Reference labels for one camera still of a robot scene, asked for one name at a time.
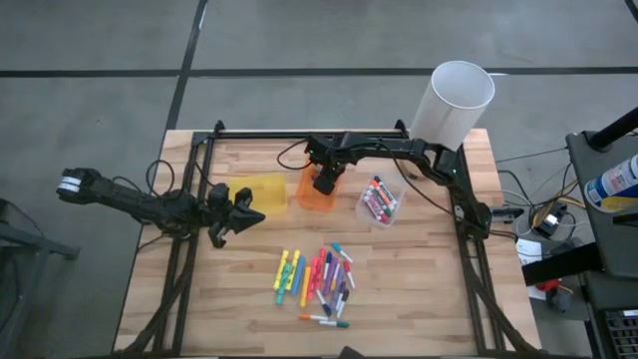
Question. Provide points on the black keyboard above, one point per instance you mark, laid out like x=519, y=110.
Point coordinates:
x=623, y=334

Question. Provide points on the purple highlighter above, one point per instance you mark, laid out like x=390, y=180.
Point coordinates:
x=329, y=281
x=340, y=294

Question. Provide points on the purple cap white marker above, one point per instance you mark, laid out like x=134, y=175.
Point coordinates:
x=327, y=261

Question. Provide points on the blue highlighter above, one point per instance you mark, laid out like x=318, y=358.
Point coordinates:
x=299, y=276

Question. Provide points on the teal highlighter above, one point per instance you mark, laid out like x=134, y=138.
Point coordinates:
x=283, y=286

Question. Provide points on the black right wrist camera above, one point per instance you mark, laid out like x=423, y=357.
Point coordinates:
x=324, y=184

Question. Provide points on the blue cap white marker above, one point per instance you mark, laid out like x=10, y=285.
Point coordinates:
x=324, y=304

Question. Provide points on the teal cap white marker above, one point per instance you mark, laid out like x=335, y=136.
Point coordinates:
x=341, y=251

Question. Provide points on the dark side table with pole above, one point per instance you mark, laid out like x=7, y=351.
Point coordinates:
x=613, y=239

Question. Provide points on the orange translucent plastic bin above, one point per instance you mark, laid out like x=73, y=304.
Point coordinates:
x=311, y=202

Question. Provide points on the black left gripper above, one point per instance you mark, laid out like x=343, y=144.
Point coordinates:
x=231, y=214

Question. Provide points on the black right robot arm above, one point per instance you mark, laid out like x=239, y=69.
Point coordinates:
x=399, y=145

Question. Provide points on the pink dry-erase marker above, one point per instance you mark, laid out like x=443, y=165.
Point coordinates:
x=375, y=209

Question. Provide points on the slim yellow highlighter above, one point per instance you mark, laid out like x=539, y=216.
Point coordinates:
x=337, y=274

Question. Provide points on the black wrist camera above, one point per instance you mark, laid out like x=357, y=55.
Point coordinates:
x=324, y=184
x=242, y=195

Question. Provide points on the white shade table lamp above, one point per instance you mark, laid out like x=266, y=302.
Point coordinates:
x=448, y=114

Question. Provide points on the yellow translucent plastic bin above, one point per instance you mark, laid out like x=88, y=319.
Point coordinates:
x=266, y=194

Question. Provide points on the power adapter box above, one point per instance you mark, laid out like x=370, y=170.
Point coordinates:
x=548, y=224

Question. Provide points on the clear translucent plastic bin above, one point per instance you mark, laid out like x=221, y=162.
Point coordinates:
x=396, y=214

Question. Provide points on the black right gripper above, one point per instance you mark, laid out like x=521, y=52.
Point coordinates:
x=336, y=164

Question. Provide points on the white paper sheet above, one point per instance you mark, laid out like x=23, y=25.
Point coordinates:
x=528, y=251

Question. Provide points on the green dry-erase marker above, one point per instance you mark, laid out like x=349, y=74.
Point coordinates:
x=386, y=188

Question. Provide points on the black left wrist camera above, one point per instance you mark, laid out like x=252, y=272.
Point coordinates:
x=242, y=195

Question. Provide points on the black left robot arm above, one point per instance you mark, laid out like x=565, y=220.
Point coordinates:
x=124, y=197

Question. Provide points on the black aluminium table frame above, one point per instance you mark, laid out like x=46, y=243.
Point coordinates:
x=259, y=134

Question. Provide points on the orange cap white pen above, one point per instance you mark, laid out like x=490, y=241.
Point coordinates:
x=311, y=317

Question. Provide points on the white wipes canister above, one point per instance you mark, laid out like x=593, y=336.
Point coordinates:
x=613, y=184

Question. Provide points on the dark metal stand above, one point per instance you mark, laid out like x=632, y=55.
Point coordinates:
x=30, y=244

